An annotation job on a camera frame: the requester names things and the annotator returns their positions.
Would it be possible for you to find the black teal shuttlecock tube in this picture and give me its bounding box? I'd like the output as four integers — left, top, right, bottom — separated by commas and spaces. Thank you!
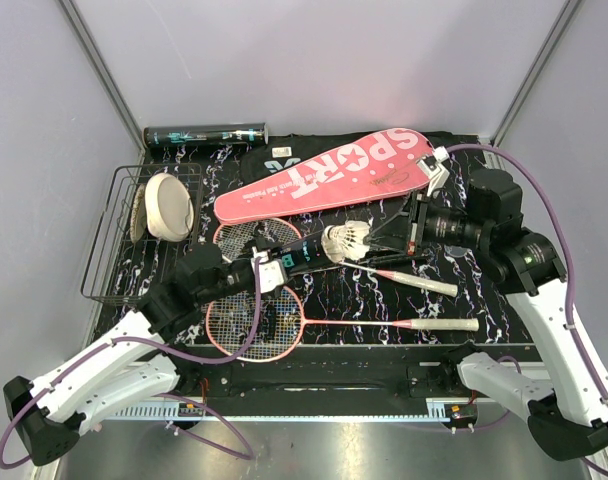
142, 123, 269, 148

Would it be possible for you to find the black racket bag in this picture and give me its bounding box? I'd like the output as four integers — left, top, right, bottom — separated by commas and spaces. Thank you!
239, 130, 458, 176

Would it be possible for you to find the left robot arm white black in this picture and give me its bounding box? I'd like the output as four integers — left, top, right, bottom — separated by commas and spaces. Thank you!
0, 243, 262, 470

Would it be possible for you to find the white shuttlecock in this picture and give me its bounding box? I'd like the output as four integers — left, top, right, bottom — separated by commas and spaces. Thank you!
321, 220, 371, 263

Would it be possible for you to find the pink badminton racket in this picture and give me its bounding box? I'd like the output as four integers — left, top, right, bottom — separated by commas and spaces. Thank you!
213, 218, 458, 297
205, 287, 479, 363

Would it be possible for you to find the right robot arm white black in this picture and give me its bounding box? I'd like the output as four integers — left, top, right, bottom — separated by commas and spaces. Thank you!
365, 169, 608, 461

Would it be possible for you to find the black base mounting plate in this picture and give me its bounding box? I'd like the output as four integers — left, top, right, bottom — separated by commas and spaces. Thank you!
202, 360, 475, 399

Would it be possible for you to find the black wire basket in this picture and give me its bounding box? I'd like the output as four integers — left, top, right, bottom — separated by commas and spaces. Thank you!
80, 163, 204, 306

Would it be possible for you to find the pink racket cover bag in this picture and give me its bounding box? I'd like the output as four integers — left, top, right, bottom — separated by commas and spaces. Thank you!
214, 128, 435, 225

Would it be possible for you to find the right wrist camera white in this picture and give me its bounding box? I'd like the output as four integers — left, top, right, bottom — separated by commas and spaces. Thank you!
416, 146, 450, 197

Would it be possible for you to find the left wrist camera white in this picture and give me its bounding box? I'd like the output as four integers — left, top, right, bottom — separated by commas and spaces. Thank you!
252, 255, 288, 294

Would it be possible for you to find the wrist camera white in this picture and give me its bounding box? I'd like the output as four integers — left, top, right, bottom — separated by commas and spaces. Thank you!
416, 146, 450, 197
252, 255, 288, 294

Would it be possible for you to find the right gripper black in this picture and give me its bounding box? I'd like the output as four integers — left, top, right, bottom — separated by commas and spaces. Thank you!
364, 189, 490, 254

